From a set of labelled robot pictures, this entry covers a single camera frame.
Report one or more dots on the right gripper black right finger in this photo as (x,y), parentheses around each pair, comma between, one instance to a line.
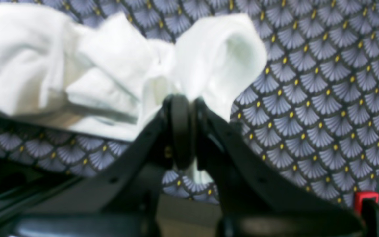
(256,201)

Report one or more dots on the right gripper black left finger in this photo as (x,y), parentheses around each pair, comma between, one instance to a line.
(121,201)

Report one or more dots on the white printed T-shirt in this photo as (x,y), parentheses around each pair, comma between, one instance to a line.
(110,81)

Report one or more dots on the red table clamp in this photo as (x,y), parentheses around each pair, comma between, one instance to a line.
(360,197)

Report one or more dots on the fan-patterned grey tablecloth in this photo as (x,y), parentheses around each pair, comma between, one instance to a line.
(313,113)

